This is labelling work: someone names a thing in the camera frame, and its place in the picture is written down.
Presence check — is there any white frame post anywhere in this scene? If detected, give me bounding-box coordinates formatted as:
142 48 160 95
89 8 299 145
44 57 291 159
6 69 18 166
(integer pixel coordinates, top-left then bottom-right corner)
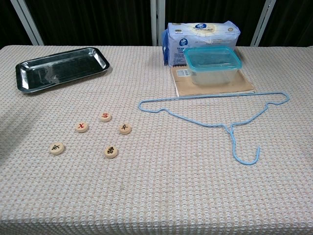
249 0 276 47
150 0 167 47
9 0 45 47

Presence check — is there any black pleated curtain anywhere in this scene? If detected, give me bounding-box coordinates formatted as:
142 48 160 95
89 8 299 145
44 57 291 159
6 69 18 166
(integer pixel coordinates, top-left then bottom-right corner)
0 0 32 49
259 0 313 48
24 0 154 47
165 0 267 47

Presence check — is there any clear container with teal lid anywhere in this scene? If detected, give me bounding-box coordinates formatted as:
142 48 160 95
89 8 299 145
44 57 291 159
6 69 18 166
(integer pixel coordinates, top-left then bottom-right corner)
183 46 243 86

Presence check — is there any wooden chess piece red cross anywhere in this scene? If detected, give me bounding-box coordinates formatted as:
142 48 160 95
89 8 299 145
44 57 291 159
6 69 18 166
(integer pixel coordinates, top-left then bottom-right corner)
75 122 89 133

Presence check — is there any beige woven tablecloth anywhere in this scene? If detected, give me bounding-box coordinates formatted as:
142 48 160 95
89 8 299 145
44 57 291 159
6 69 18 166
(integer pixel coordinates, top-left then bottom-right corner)
0 45 313 235

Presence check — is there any rectangular steel tray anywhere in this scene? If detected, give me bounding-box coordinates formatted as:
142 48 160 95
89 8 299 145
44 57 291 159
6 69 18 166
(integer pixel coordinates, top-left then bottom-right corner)
15 47 110 94

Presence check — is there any brown spiral notebook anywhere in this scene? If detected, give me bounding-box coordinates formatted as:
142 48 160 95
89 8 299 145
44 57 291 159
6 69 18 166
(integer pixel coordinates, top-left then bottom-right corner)
170 65 255 97

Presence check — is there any light blue wire hanger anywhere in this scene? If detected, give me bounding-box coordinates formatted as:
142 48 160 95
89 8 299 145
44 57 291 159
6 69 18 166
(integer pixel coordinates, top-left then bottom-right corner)
138 91 291 165

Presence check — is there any blue white tissue pack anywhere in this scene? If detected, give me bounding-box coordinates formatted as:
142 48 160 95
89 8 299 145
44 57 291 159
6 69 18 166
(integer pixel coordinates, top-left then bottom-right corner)
161 20 241 67

